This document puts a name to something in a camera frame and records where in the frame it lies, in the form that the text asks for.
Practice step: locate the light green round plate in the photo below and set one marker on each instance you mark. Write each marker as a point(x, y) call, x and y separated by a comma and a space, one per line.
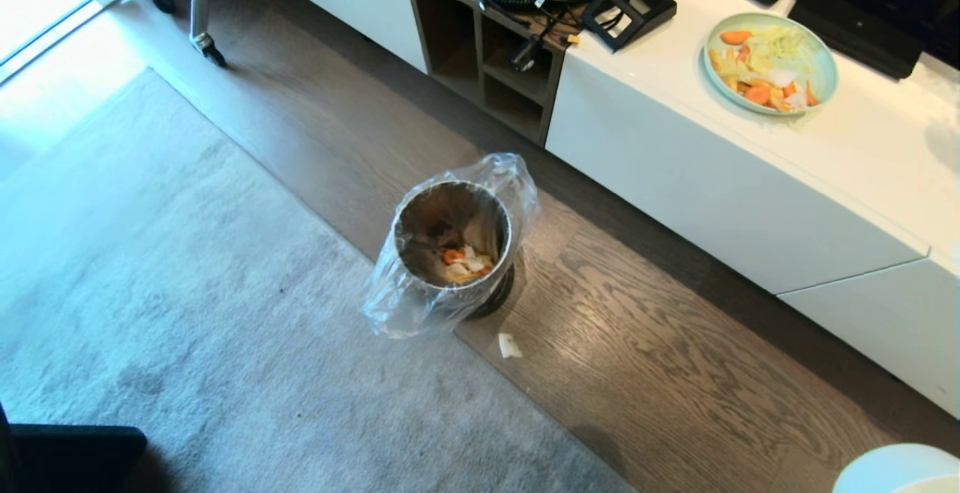
point(821, 65)

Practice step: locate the round metal trash bin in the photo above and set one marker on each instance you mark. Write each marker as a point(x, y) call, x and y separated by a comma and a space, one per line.
point(453, 215)

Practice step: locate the white round object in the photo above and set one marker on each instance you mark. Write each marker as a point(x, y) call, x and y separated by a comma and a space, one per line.
point(900, 470)

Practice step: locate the brown open shelf unit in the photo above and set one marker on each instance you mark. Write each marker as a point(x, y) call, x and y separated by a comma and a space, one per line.
point(480, 50)

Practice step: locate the steel trash bin with bag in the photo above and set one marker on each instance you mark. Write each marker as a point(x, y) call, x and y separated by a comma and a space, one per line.
point(517, 193)

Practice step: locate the vegetable scraps in bin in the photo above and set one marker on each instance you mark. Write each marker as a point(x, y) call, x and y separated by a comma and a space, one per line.
point(466, 262)

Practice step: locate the white scrap on floor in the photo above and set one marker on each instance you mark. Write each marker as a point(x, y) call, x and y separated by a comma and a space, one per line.
point(509, 345)

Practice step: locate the black chair seat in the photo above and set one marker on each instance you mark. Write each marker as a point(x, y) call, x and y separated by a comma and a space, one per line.
point(67, 459)

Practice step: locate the grey carpet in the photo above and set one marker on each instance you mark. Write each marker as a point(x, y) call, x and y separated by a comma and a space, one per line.
point(187, 313)

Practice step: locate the vegetable scraps on plate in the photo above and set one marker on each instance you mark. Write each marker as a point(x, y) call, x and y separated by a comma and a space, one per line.
point(765, 65)

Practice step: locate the black plug in shelf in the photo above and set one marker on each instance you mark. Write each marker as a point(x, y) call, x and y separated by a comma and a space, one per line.
point(526, 54)

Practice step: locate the black flat device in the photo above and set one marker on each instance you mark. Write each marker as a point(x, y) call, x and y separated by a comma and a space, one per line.
point(855, 20)

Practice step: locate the white low cabinet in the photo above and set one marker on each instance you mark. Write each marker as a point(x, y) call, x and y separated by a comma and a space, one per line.
point(750, 178)

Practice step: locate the black angular stand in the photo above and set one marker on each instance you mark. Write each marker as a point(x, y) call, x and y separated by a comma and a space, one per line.
point(628, 11)

